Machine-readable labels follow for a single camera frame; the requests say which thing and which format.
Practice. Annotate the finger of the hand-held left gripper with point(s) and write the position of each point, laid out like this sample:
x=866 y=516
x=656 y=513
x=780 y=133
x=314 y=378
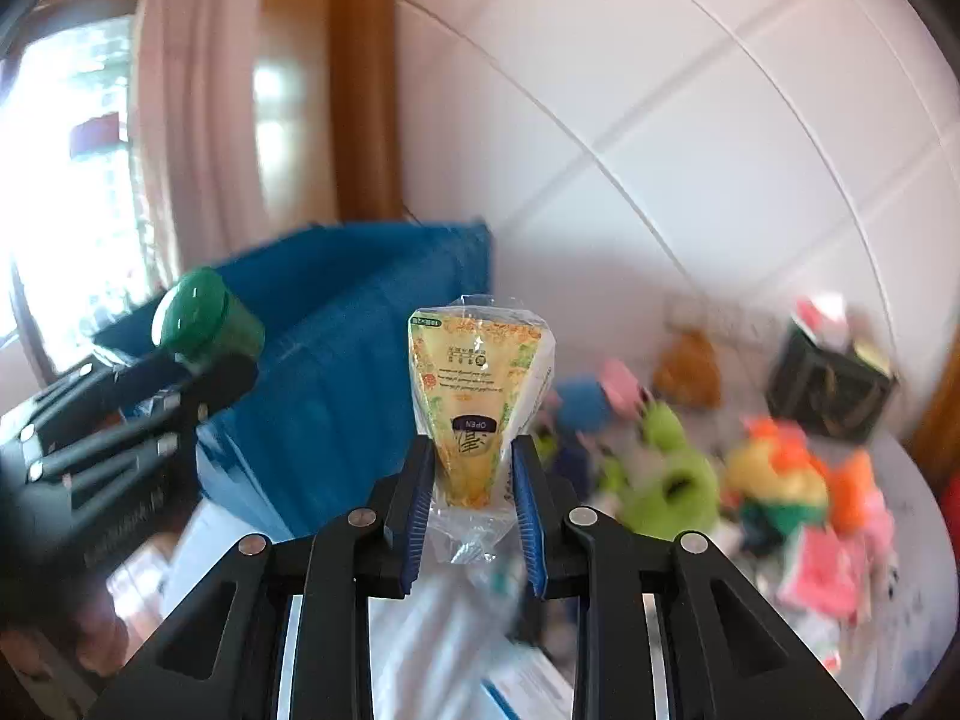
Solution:
x=90 y=390
x=150 y=412

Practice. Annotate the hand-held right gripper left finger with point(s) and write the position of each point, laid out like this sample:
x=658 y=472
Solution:
x=420 y=517

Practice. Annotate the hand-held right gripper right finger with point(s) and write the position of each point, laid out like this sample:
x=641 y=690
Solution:
x=526 y=525

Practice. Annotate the green lidded jar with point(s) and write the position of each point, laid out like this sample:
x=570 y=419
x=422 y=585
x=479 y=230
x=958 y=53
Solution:
x=202 y=315

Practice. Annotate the yellow tissue packet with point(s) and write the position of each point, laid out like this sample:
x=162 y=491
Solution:
x=472 y=390

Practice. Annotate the blue plastic crate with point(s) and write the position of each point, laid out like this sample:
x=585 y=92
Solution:
x=337 y=315

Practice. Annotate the person's left hand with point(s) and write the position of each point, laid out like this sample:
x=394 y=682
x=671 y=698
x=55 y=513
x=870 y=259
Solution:
x=82 y=630

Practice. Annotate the blue plush toy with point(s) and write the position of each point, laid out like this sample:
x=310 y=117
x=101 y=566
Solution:
x=589 y=405

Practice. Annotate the green frog plush toy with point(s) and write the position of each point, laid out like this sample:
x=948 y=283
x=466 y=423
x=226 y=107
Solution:
x=667 y=495

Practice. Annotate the blue white medicine box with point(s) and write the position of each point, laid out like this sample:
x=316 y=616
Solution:
x=525 y=690

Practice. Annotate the small pink plush toy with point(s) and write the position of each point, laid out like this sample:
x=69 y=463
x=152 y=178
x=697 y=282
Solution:
x=624 y=382

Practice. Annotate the glass window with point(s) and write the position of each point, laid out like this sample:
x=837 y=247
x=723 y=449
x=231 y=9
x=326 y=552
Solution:
x=67 y=202

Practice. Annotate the brown bear plush toy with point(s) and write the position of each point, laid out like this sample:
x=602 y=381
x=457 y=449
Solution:
x=686 y=371

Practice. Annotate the yellow green orange plush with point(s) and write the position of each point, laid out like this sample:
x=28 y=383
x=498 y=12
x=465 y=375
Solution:
x=772 y=472

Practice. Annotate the black gift box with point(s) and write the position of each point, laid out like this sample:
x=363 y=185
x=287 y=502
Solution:
x=825 y=397

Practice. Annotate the orange plush toy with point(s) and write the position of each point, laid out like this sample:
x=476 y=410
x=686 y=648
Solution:
x=855 y=491

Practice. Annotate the pink tissue box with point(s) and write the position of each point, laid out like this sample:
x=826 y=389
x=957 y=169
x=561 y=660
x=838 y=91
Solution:
x=821 y=315

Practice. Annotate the wooden pillar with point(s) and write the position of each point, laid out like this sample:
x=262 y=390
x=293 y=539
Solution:
x=367 y=90

